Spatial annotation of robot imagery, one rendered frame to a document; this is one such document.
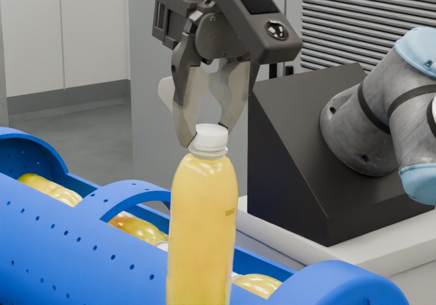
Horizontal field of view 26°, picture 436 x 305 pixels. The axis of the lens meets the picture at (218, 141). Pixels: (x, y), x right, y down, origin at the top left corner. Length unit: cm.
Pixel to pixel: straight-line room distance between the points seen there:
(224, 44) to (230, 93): 6
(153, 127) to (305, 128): 267
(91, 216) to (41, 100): 521
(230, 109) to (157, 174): 321
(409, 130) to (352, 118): 16
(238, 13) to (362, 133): 62
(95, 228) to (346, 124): 42
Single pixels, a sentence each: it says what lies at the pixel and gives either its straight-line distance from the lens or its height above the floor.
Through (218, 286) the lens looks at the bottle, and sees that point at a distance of 100.
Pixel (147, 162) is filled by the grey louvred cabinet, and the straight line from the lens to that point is 422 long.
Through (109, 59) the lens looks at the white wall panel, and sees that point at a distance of 678.
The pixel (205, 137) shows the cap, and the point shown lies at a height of 144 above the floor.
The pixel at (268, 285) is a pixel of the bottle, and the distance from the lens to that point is 121.
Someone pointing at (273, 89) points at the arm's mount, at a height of 135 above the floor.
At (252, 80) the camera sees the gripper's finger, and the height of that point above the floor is 149.
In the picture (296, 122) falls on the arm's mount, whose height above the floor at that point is 131.
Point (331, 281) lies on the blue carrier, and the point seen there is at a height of 123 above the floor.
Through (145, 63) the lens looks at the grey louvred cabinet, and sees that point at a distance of 411.
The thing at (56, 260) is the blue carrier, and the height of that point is 115.
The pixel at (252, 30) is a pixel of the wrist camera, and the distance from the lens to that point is 86.
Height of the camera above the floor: 171
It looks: 17 degrees down
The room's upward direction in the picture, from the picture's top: straight up
